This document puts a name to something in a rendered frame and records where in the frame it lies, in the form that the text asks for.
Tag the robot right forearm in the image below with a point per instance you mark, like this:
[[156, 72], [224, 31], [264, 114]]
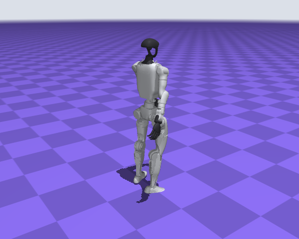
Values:
[[161, 105]]

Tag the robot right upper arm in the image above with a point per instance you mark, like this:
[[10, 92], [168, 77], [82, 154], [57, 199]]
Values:
[[162, 79]]

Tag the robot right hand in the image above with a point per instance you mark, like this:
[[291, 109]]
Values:
[[156, 129]]

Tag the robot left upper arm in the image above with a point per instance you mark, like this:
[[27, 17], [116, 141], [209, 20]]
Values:
[[134, 67]]

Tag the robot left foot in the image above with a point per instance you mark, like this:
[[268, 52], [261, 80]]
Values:
[[138, 178]]

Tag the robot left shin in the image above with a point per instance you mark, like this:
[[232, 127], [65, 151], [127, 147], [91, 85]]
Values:
[[139, 158]]

